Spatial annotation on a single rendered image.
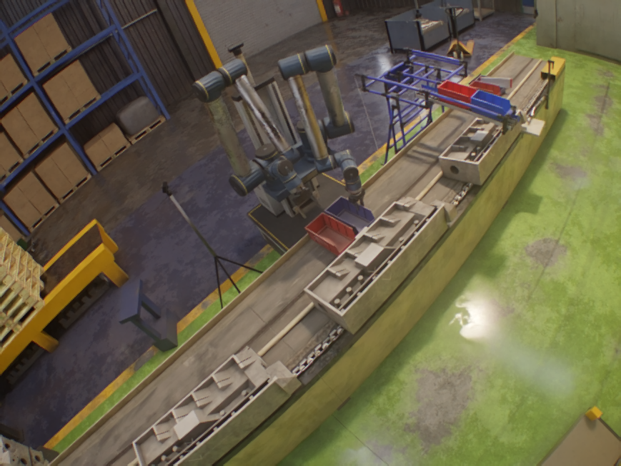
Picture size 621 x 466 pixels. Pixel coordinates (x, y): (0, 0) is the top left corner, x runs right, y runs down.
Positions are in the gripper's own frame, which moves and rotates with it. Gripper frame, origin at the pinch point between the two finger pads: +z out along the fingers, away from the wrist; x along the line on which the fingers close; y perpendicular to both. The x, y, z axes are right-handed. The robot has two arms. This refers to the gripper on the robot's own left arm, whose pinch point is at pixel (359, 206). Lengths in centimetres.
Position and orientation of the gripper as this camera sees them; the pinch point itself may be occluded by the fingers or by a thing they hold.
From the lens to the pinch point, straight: 249.6
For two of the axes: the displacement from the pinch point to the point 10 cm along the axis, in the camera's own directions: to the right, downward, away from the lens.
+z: 2.9, 6.7, 6.8
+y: 6.4, 3.9, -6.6
